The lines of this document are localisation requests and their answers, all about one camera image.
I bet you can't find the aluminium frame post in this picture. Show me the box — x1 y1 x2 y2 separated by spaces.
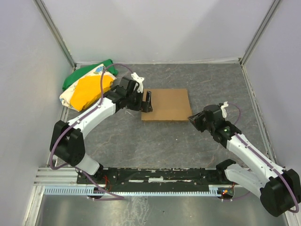
239 0 282 66
33 0 76 69

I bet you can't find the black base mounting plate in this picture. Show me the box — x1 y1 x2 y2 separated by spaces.
90 168 233 193

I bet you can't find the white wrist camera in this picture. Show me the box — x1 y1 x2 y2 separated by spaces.
219 101 229 119
131 73 145 93

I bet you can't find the right aluminium frame post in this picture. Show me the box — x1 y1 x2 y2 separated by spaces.
239 0 282 66

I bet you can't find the green cloth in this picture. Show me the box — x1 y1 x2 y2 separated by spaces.
62 58 119 90

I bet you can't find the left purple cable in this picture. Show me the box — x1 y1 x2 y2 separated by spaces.
49 63 137 201

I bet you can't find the left aluminium frame post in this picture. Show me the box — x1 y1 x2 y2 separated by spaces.
33 0 76 69

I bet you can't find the brown cardboard box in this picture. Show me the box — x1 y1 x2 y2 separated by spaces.
141 89 192 122

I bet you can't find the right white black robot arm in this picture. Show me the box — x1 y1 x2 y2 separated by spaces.
188 102 301 217

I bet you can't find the aluminium front rail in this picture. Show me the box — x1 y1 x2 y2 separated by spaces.
34 166 292 188

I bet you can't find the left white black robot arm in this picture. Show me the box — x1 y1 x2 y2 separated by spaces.
50 73 153 177

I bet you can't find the yellow white patterned cloth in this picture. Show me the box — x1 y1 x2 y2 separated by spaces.
59 63 116 112

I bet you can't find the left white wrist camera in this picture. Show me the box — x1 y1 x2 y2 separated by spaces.
131 73 145 93

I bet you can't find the light blue cable duct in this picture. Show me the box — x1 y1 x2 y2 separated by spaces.
44 185 224 195

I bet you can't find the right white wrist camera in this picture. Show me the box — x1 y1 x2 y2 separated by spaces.
219 101 229 119

